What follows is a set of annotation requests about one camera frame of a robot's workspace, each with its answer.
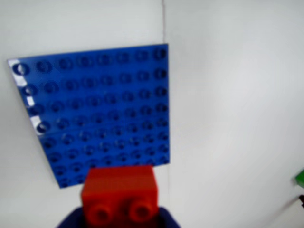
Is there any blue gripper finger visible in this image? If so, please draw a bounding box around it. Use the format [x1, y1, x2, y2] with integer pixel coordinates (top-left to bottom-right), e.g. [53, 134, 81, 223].
[55, 206, 90, 228]
[155, 206, 181, 228]

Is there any green chair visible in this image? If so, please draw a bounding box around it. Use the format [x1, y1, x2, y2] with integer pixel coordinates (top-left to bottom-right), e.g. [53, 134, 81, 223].
[294, 168, 304, 189]

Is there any blue 8x8 studded plate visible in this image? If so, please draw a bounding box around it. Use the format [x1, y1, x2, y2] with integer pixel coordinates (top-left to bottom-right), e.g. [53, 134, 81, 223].
[7, 43, 171, 190]

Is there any red 2x2 toy block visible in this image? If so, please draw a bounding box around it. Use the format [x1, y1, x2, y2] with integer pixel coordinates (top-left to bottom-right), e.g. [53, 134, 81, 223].
[80, 165, 159, 228]

